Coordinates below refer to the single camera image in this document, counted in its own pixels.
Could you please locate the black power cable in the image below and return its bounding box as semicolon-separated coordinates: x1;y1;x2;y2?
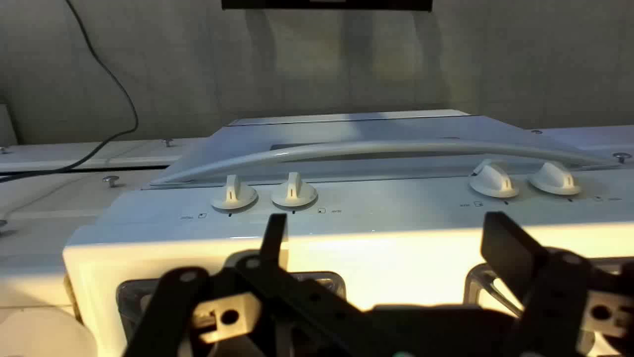
0;0;143;184

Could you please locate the white oven door handle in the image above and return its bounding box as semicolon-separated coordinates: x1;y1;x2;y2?
147;136;623;190

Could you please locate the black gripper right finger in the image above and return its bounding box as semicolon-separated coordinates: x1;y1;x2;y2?
480;210;634;357

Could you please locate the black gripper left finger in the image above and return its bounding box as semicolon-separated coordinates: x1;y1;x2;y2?
125;212;373;357

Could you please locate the white gas stove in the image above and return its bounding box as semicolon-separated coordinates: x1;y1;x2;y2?
62;106;634;357

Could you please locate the white stove knob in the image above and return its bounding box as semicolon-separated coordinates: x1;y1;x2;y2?
270;170;320;212
528;158;583;198
211;172;260;214
468;156;522;202

